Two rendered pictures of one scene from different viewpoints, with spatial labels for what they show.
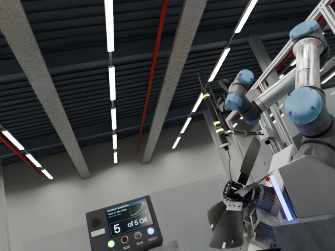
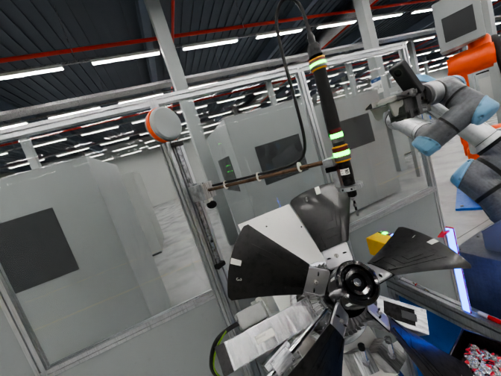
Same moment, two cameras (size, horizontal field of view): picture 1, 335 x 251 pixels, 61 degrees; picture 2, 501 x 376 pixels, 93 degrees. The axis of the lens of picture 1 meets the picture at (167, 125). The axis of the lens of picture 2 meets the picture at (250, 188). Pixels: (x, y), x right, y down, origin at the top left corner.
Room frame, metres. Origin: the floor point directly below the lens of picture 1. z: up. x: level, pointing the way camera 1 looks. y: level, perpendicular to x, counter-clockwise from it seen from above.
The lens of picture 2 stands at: (1.99, 0.36, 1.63)
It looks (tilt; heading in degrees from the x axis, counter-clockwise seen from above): 7 degrees down; 268
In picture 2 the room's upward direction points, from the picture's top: 18 degrees counter-clockwise
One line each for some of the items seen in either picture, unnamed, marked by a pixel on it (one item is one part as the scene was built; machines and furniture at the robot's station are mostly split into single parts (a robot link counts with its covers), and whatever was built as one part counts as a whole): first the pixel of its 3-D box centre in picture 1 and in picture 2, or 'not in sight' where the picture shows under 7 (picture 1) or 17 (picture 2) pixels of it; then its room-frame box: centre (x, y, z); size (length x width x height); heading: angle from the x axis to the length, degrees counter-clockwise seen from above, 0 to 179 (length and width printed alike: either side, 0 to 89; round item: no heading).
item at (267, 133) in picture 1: (266, 134); (201, 191); (2.17, -0.71, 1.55); 0.10 x 0.07 x 0.08; 139
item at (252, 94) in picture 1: (254, 98); (164, 125); (2.25, -0.77, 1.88); 0.17 x 0.15 x 0.16; 14
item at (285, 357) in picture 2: not in sight; (282, 360); (2.04, -0.22, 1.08); 0.07 x 0.04 x 0.06; 25
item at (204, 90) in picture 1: (214, 116); (332, 118); (1.70, -0.30, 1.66); 0.04 x 0.04 x 0.46
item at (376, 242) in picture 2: not in sight; (389, 247); (1.42, -0.67, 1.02); 0.16 x 0.10 x 0.11; 104
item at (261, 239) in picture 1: (259, 238); (385, 354); (1.73, -0.29, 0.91); 0.12 x 0.08 x 0.12; 104
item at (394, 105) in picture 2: (221, 106); (392, 107); (1.51, -0.32, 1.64); 0.09 x 0.03 x 0.06; 23
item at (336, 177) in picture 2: (224, 139); (342, 172); (1.71, -0.30, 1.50); 0.09 x 0.07 x 0.10; 139
